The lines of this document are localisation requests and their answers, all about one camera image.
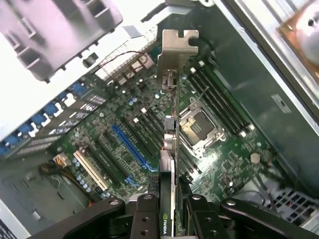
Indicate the white power connector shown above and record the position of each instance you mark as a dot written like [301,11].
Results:
[62,160]

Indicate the silver coin battery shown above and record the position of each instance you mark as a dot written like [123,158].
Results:
[255,157]

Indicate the perforated metal drive cage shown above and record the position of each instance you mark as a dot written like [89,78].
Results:
[294,201]

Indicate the short black expansion slot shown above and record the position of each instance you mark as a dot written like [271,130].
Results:
[109,138]

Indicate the white PCI expansion slot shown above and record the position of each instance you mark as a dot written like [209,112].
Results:
[91,170]

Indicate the green motherboard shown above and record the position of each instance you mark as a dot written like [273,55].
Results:
[224,161]

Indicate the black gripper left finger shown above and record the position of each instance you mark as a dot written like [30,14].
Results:
[145,219]

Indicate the blue card retention clip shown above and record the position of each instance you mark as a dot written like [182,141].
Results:
[77,87]
[25,129]
[11,141]
[51,109]
[38,120]
[65,97]

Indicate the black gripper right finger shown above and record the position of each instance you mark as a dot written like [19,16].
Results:
[203,219]

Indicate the long black expansion slot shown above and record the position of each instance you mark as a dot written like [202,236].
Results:
[117,161]
[102,165]
[140,137]

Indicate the black open PC case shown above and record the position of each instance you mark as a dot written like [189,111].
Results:
[249,62]

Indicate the blue expansion slot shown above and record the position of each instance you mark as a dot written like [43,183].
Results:
[129,147]

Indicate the metal CPU socket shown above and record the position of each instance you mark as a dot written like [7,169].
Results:
[199,124]

